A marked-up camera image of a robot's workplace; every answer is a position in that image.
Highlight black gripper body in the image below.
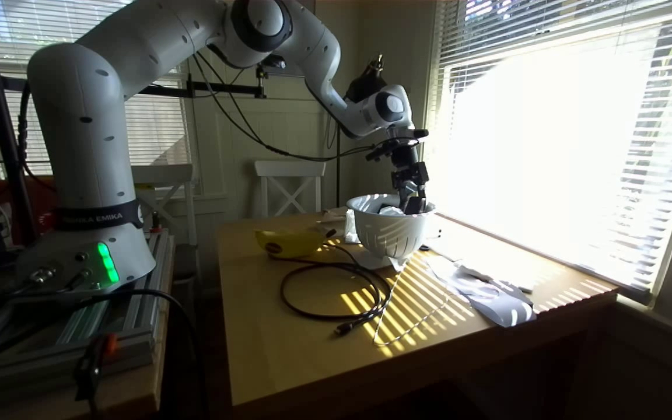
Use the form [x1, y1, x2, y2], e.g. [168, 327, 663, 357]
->
[384, 126, 435, 192]

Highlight white colander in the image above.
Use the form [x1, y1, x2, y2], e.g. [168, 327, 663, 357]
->
[341, 192, 436, 272]

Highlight white wooden chair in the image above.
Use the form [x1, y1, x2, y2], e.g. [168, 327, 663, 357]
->
[252, 159, 329, 218]
[128, 161, 201, 251]

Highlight yellow banana plush toy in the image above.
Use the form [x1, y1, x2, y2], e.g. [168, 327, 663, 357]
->
[255, 224, 341, 262]

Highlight white crumpled cloth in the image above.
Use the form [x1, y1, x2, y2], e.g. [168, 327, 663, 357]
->
[425, 255, 537, 329]

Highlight white window blinds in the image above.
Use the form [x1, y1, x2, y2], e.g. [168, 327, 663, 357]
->
[418, 0, 672, 297]
[0, 0, 196, 176]

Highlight black horizontal boom bar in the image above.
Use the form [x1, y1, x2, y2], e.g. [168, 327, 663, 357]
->
[136, 74, 268, 99]

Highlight aluminium robot mounting platform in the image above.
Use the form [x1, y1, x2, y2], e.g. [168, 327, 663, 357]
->
[0, 230, 177, 393]

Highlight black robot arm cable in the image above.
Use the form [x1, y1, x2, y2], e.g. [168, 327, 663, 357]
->
[191, 48, 378, 166]

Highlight black looped cable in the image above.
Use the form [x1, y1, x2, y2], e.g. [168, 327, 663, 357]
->
[266, 235, 394, 339]

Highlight black base power cable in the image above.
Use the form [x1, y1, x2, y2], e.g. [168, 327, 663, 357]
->
[7, 287, 211, 420]

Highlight orange cable connector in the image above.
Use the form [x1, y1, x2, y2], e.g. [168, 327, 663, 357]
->
[96, 332, 127, 363]

